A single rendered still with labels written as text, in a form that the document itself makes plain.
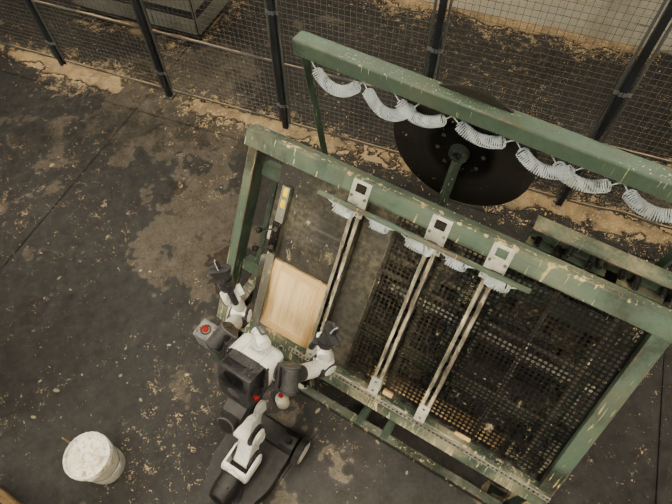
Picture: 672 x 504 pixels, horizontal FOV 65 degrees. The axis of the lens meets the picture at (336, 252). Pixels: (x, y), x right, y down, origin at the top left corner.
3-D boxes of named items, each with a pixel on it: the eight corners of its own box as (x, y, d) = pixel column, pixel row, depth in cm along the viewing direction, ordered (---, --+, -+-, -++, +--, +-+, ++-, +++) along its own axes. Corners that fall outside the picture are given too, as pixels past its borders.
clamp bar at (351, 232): (308, 347, 320) (287, 368, 301) (363, 172, 262) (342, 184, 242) (322, 355, 318) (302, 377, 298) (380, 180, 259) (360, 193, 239)
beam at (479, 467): (226, 309, 350) (215, 316, 341) (228, 295, 344) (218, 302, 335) (544, 495, 288) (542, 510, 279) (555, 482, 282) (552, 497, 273)
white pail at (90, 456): (75, 478, 364) (42, 465, 324) (100, 436, 379) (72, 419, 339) (113, 496, 358) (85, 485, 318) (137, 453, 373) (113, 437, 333)
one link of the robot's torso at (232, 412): (233, 438, 283) (236, 419, 272) (215, 426, 286) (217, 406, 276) (263, 403, 304) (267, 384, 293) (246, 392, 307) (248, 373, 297)
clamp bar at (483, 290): (414, 409, 300) (399, 435, 280) (499, 233, 241) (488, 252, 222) (429, 418, 297) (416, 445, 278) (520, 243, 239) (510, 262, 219)
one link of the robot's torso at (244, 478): (246, 486, 341) (243, 482, 330) (222, 469, 346) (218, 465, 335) (264, 457, 350) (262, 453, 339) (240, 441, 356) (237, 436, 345)
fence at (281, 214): (254, 317, 332) (251, 320, 329) (286, 183, 285) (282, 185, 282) (261, 320, 331) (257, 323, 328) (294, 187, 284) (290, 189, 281)
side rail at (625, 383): (540, 473, 284) (537, 488, 275) (653, 318, 230) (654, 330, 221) (554, 481, 282) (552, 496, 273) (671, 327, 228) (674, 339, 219)
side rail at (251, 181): (229, 295, 344) (218, 302, 335) (260, 138, 290) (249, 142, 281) (236, 299, 342) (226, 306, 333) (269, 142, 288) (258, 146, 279)
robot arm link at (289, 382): (306, 388, 273) (290, 394, 261) (292, 383, 278) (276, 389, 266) (309, 366, 272) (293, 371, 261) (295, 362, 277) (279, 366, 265)
